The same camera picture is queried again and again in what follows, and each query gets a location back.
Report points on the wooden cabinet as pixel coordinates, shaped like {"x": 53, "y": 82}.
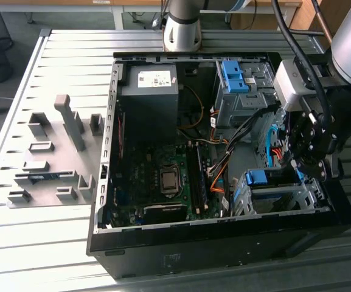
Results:
{"x": 303, "y": 15}

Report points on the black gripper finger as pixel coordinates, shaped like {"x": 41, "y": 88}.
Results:
{"x": 307, "y": 127}
{"x": 315, "y": 167}

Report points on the silver CPU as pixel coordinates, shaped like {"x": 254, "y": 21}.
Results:
{"x": 169, "y": 180}

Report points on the metal disk bay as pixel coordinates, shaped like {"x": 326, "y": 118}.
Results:
{"x": 278, "y": 189}

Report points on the blue plastic drive latch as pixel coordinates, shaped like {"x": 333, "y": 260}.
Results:
{"x": 234, "y": 79}

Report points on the grey parts rack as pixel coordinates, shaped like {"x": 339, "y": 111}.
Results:
{"x": 56, "y": 182}

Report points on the black RAM stick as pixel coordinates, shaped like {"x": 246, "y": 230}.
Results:
{"x": 202, "y": 179}

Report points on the CPU socket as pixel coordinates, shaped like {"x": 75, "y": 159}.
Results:
{"x": 169, "y": 190}

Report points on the metal optical drive cage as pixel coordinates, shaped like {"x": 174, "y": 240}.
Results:
{"x": 245, "y": 106}

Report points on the black PC case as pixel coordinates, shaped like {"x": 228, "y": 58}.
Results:
{"x": 193, "y": 249}

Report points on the green motherboard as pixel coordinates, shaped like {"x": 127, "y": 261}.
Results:
{"x": 185, "y": 188}

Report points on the black graphics card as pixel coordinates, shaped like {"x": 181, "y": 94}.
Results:
{"x": 166, "y": 213}

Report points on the hard disk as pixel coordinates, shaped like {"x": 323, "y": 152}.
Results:
{"x": 256, "y": 178}

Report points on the wooden desk with white legs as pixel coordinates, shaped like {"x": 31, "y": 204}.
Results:
{"x": 284, "y": 4}

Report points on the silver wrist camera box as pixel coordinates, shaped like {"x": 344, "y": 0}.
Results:
{"x": 287, "y": 82}

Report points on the grey power supply unit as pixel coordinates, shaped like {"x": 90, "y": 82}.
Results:
{"x": 151, "y": 103}

